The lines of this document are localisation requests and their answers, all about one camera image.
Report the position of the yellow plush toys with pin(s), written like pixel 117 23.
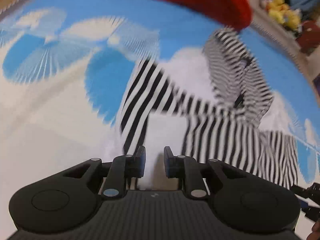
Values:
pixel 282 11

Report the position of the blue white patterned bedsheet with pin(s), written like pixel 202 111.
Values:
pixel 75 130

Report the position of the black white striped garment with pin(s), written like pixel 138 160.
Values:
pixel 215 135

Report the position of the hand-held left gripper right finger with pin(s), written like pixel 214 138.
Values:
pixel 167 161

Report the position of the dark red bag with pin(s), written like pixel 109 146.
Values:
pixel 310 36

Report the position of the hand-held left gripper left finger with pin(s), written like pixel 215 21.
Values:
pixel 141 160

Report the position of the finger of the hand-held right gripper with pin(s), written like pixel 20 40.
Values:
pixel 311 190
pixel 313 211

